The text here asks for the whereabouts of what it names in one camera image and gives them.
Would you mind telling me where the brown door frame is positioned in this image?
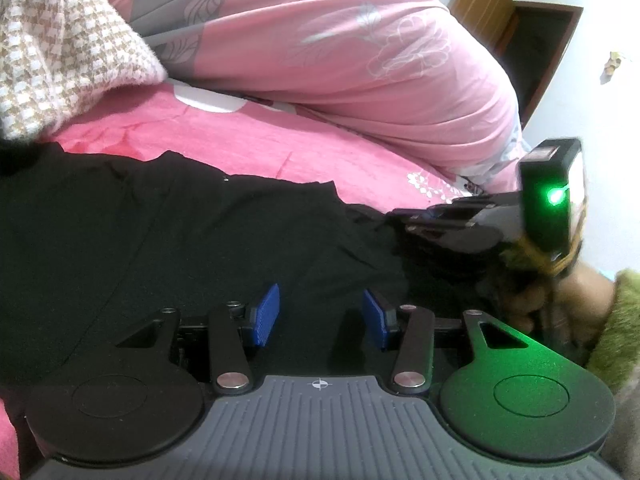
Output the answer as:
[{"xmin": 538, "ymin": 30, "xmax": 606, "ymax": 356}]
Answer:
[{"xmin": 500, "ymin": 2, "xmax": 585, "ymax": 133}]

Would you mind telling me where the person's right hand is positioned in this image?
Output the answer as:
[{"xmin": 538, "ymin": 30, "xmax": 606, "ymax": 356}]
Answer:
[{"xmin": 492, "ymin": 266, "xmax": 616, "ymax": 353}]

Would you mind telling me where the pink grey duvet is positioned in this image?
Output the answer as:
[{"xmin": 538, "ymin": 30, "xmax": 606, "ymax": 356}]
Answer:
[{"xmin": 75, "ymin": 0, "xmax": 531, "ymax": 184}]

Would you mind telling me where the pink floral bed blanket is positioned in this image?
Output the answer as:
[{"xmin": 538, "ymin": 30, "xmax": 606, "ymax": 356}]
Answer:
[{"xmin": 0, "ymin": 80, "xmax": 483, "ymax": 480}]

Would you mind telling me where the black t-shirt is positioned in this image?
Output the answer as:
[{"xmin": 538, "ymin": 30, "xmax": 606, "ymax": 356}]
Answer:
[{"xmin": 0, "ymin": 139, "xmax": 511, "ymax": 397}]

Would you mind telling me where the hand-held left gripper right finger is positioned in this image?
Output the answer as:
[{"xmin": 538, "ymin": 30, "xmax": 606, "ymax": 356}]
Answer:
[{"xmin": 362, "ymin": 287, "xmax": 531, "ymax": 394}]

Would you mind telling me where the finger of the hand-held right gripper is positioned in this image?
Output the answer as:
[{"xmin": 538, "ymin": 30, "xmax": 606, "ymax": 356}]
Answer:
[
  {"xmin": 405, "ymin": 222, "xmax": 503, "ymax": 255},
  {"xmin": 386, "ymin": 192, "xmax": 522, "ymax": 227}
]

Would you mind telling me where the beige white houndstooth garment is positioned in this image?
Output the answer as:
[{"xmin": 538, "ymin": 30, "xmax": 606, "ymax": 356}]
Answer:
[{"xmin": 0, "ymin": 0, "xmax": 169, "ymax": 142}]

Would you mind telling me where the wooden door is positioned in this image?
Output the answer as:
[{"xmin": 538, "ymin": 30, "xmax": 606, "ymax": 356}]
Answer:
[{"xmin": 447, "ymin": 0, "xmax": 519, "ymax": 57}]

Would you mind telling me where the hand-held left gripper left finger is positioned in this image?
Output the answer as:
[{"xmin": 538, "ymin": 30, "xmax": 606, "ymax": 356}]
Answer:
[{"xmin": 115, "ymin": 282, "xmax": 281, "ymax": 394}]

